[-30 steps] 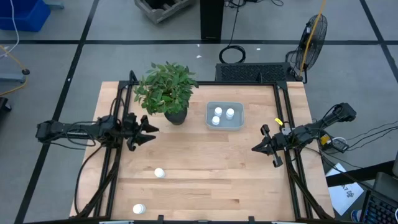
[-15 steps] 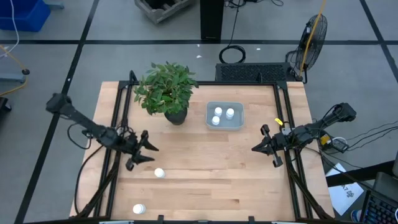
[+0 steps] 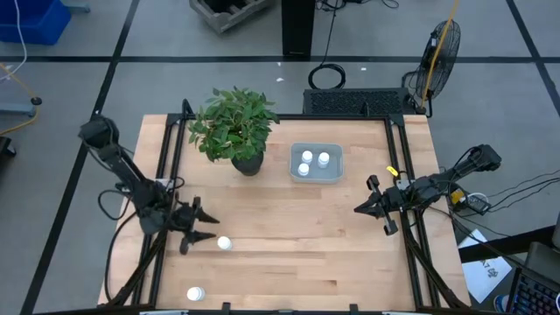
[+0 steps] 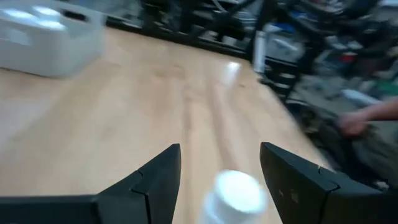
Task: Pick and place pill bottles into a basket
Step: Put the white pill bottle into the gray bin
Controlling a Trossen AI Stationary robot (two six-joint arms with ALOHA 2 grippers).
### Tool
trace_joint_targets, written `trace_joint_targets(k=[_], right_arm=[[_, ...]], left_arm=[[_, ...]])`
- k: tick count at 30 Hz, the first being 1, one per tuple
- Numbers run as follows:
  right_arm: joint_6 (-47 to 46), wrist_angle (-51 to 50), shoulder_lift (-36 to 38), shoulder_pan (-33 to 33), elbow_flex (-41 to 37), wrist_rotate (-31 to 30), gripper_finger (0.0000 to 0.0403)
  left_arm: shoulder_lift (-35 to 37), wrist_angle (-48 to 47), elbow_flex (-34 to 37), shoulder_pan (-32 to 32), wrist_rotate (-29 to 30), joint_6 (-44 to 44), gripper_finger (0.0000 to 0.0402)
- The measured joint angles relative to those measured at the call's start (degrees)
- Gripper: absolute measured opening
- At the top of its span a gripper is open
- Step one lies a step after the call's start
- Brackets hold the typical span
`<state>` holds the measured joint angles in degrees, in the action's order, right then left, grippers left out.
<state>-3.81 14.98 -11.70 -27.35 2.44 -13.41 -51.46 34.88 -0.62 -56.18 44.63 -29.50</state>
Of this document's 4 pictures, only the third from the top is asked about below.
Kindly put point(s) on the green potted plant black pot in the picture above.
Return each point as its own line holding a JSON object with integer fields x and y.
{"x": 236, "y": 127}

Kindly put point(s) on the white plastic pill bottle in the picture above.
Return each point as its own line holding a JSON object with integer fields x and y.
{"x": 303, "y": 169}
{"x": 195, "y": 293}
{"x": 324, "y": 158}
{"x": 307, "y": 156}
{"x": 224, "y": 242}

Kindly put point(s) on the black perforated computer case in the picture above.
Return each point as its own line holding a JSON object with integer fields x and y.
{"x": 350, "y": 101}

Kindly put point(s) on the grey metal stand base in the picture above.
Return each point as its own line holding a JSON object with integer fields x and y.
{"x": 17, "y": 109}

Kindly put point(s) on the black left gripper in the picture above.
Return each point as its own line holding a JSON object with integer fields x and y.
{"x": 186, "y": 219}

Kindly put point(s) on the black tall cabinet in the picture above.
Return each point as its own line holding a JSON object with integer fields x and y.
{"x": 298, "y": 26}

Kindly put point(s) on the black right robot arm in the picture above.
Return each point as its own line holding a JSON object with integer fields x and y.
{"x": 442, "y": 179}

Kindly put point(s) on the black floor fan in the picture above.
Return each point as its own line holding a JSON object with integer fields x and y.
{"x": 450, "y": 52}

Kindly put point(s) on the white paper sheet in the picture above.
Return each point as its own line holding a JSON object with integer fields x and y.
{"x": 485, "y": 273}

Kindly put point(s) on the black computer keyboard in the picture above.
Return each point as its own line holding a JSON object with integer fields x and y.
{"x": 534, "y": 297}

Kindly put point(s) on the black power supply brick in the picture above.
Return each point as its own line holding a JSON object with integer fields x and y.
{"x": 477, "y": 203}

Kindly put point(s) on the black caster foot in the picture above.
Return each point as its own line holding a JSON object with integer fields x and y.
{"x": 6, "y": 148}

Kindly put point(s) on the grey plastic basket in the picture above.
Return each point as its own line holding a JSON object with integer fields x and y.
{"x": 332, "y": 173}

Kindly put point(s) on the small yellow tag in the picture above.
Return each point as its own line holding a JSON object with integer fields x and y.
{"x": 392, "y": 171}

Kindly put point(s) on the black aluminium table frame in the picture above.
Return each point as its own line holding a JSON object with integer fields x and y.
{"x": 341, "y": 116}

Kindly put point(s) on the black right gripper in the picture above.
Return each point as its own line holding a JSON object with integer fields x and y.
{"x": 396, "y": 197}

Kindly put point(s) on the grey wooden pallet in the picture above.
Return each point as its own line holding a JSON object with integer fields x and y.
{"x": 223, "y": 19}

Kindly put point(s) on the blue plastic bin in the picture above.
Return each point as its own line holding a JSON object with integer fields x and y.
{"x": 35, "y": 19}

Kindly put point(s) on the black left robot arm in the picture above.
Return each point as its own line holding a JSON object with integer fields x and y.
{"x": 127, "y": 172}

